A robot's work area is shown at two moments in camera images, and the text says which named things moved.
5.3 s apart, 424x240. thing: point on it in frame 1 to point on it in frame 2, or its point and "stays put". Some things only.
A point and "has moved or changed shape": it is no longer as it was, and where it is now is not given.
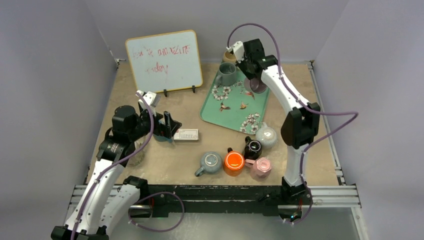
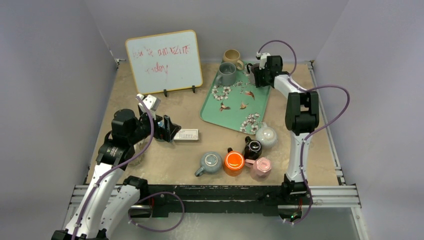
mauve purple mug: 256,85 has moved or changed shape
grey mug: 227,74 stays put
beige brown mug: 228,57 stays put
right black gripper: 250,69 to 257,76
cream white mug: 137,159 stays put
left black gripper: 170,125 stays put
